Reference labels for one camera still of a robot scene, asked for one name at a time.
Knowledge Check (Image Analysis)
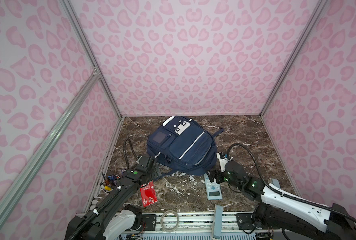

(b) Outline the red booklet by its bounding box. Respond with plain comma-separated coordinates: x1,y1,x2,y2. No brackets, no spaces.
140,181,158,208

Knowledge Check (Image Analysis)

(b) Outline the navy blue student backpack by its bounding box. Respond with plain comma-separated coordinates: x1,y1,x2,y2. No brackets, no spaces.
147,116,224,176

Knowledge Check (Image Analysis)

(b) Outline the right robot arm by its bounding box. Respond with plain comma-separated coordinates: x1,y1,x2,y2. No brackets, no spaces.
207,161,356,240

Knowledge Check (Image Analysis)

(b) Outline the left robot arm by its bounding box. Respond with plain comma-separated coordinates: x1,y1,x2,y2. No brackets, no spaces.
65,156,155,240

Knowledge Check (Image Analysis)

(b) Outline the light green calculator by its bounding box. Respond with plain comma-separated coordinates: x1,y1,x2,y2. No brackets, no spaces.
203,174,222,201

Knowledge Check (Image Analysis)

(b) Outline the pink pen cup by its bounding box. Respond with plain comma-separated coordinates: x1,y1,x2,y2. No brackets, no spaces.
99,172,121,194

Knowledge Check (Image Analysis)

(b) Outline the teal pencil pouch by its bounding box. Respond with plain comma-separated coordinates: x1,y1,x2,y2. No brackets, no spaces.
268,178,281,189

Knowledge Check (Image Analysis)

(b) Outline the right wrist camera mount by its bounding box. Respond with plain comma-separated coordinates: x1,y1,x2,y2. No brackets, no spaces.
216,152,233,173

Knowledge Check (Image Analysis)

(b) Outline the grey-blue bar on rail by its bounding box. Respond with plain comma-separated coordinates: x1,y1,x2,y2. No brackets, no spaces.
211,205,223,240

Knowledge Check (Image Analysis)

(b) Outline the coiled white cable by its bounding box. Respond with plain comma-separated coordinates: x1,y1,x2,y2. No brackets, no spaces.
160,210,180,233

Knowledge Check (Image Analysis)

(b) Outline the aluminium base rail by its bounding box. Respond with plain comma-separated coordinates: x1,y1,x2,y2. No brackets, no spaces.
66,210,328,240

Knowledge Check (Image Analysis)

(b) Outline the black corrugated cable right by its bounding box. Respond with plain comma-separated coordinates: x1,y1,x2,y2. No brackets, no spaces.
227,143,356,240

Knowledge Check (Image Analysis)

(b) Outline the black corrugated cable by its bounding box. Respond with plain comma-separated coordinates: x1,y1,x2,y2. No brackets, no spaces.
66,137,141,240
227,143,356,240

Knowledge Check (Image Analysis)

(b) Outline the black corrugated cable left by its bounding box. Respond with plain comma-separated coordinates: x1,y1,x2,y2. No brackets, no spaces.
66,137,141,240

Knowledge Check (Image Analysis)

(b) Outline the aluminium frame strut left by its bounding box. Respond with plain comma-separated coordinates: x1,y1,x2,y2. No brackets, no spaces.
0,73,100,230

